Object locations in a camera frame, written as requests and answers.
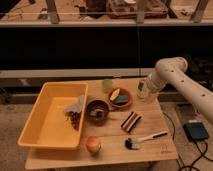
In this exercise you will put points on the yellow banana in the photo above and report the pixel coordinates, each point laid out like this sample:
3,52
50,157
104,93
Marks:
115,94

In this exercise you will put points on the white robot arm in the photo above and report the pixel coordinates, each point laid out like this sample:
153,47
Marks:
172,71

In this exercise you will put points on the green plastic cup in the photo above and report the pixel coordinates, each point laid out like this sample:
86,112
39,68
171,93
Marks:
106,85

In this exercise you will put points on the clear plastic cup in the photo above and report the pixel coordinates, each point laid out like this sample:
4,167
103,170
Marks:
142,90

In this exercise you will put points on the terracotta bowl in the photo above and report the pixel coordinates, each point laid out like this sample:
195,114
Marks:
121,105

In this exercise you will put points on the dark brown bowl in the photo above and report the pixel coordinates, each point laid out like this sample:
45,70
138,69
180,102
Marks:
97,112

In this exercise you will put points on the grey cloth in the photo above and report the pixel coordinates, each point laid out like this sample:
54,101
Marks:
77,107

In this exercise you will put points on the striped brown block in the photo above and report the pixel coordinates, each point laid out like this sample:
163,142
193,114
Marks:
129,123

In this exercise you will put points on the dark grapes bunch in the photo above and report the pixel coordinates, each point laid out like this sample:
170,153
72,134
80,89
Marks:
74,117

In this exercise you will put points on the orange peach fruit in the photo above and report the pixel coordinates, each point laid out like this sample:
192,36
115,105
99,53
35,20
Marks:
93,144

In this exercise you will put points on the yellow plastic bin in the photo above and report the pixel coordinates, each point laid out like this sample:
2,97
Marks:
48,125

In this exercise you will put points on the black foot pedal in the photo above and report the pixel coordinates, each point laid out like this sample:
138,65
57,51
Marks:
195,131

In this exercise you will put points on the white handled black brush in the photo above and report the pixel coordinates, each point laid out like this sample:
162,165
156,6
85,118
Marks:
134,143

